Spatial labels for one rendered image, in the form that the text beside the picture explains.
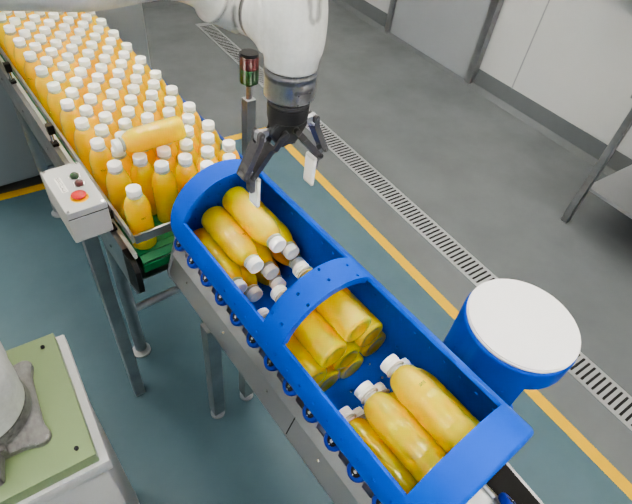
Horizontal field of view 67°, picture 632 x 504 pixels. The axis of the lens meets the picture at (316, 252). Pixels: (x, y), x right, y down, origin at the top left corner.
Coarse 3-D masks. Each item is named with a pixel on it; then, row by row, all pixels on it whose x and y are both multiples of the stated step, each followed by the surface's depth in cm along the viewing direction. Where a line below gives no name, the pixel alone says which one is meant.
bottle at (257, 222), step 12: (228, 192) 116; (240, 192) 116; (228, 204) 116; (240, 204) 114; (252, 204) 114; (240, 216) 113; (252, 216) 111; (264, 216) 111; (252, 228) 110; (264, 228) 110; (276, 228) 111; (264, 240) 110
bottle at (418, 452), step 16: (368, 400) 88; (384, 400) 87; (368, 416) 87; (384, 416) 85; (400, 416) 85; (384, 432) 84; (400, 432) 83; (416, 432) 83; (400, 448) 82; (416, 448) 81; (432, 448) 81; (416, 464) 81; (432, 464) 80; (416, 480) 81
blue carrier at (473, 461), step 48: (192, 192) 112; (192, 240) 112; (288, 288) 94; (336, 288) 93; (384, 288) 99; (288, 336) 93; (432, 336) 91; (336, 384) 109; (384, 384) 108; (480, 384) 84; (336, 432) 86; (480, 432) 75; (528, 432) 78; (384, 480) 79; (432, 480) 74; (480, 480) 71
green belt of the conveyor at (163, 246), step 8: (24, 88) 191; (40, 112) 181; (56, 136) 172; (160, 224) 146; (168, 232) 144; (128, 240) 141; (160, 240) 142; (168, 240) 142; (152, 248) 139; (160, 248) 140; (168, 248) 140; (144, 256) 137; (152, 256) 138; (160, 256) 139; (168, 256) 140; (144, 264) 137; (152, 264) 138; (160, 264) 140
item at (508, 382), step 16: (464, 304) 122; (464, 320) 118; (448, 336) 130; (464, 336) 118; (464, 352) 119; (480, 352) 113; (480, 368) 115; (496, 368) 112; (512, 368) 109; (496, 384) 115; (512, 384) 113; (528, 384) 111; (544, 384) 112; (512, 400) 117
